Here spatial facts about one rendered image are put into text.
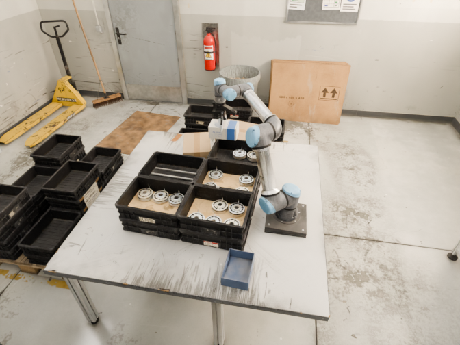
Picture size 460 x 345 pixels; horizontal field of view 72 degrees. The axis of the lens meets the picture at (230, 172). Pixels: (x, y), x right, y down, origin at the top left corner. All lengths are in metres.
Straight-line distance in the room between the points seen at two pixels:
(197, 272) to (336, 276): 1.33
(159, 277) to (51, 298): 1.24
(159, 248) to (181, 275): 0.24
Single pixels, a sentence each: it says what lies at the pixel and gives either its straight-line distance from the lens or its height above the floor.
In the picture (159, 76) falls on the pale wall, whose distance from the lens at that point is 5.22.
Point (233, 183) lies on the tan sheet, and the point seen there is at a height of 0.83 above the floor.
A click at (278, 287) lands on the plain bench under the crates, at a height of 0.70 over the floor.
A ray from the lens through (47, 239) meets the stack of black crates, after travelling 2.97.
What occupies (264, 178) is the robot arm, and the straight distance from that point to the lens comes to 1.86.
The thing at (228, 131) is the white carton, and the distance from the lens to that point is 2.22.
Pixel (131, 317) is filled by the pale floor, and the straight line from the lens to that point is 2.63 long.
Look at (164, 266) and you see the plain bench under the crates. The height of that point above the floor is 0.70.
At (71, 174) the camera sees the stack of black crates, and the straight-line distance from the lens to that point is 3.19.
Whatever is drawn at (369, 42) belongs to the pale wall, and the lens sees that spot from 4.79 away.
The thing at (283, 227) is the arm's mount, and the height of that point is 0.75.
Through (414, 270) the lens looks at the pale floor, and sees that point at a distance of 3.12.
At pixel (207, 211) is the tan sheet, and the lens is 2.01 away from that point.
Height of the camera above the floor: 2.24
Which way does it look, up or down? 38 degrees down
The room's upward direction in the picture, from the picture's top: straight up
